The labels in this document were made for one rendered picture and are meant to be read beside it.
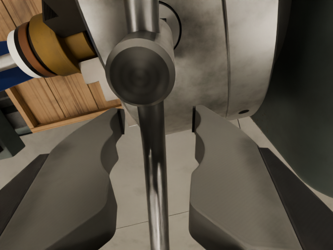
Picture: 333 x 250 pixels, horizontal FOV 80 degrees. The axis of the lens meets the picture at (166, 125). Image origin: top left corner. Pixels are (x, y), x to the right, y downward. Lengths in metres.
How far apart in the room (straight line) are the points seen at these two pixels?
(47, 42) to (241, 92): 0.23
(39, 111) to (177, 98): 0.52
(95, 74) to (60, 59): 0.04
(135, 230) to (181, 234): 0.50
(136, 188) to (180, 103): 1.82
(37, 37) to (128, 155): 1.50
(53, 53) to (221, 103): 0.22
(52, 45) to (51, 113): 0.36
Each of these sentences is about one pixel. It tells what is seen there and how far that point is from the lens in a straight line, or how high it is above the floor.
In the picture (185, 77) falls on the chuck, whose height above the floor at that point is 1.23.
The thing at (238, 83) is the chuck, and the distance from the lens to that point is 0.18.
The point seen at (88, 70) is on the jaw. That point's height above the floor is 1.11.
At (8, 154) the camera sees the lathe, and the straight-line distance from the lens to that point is 0.73.
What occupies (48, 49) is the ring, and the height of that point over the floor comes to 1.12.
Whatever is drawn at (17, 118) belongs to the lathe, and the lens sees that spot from 0.73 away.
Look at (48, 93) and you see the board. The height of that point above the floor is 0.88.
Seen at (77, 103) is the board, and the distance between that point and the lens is 0.59.
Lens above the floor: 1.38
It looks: 63 degrees down
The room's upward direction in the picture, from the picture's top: 177 degrees counter-clockwise
